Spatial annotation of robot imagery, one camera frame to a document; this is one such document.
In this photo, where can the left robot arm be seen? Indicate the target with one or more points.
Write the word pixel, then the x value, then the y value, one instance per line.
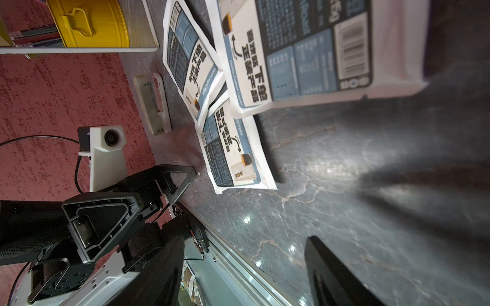
pixel 36 234

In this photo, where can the pens in bucket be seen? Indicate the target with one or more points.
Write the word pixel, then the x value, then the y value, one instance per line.
pixel 46 36

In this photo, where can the yellow pen bucket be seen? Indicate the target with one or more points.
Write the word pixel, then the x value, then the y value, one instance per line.
pixel 90 23

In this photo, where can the white frame wooden shelf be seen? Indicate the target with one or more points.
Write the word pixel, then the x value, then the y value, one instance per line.
pixel 141 32

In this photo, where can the beige eraser block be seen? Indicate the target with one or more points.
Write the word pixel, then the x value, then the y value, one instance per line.
pixel 152 99

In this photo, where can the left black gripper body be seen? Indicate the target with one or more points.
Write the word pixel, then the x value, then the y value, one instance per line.
pixel 154 186

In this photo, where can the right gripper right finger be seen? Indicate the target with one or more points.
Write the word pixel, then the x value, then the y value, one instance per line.
pixel 330 280

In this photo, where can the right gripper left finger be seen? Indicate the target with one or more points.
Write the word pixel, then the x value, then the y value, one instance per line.
pixel 159 282

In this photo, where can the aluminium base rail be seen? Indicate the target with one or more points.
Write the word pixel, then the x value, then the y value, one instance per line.
pixel 224 276

